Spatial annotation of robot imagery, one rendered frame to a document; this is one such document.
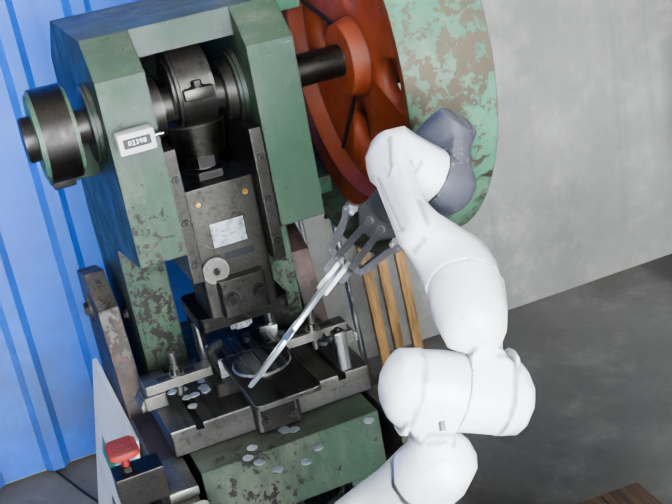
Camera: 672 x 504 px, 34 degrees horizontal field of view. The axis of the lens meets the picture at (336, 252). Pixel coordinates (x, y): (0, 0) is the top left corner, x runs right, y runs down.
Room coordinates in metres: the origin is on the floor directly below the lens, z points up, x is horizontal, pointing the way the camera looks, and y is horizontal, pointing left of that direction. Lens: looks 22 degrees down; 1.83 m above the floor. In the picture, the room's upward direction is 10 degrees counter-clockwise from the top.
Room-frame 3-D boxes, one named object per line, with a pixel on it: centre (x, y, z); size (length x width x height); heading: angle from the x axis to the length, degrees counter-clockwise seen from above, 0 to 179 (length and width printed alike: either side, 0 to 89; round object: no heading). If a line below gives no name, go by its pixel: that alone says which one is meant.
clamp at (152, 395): (2.14, 0.39, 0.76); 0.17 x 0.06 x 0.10; 108
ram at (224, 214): (2.15, 0.22, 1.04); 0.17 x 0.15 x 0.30; 18
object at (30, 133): (2.19, 0.24, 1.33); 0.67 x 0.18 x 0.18; 108
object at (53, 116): (2.13, 0.47, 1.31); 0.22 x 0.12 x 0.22; 18
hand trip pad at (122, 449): (1.87, 0.47, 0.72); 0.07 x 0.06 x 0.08; 18
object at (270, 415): (2.02, 0.18, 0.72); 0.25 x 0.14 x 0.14; 18
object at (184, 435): (2.19, 0.23, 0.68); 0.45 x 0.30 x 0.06; 108
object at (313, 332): (2.24, 0.07, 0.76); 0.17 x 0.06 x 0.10; 108
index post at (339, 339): (2.12, 0.03, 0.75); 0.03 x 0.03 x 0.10; 18
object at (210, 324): (2.19, 0.24, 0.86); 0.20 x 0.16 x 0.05; 108
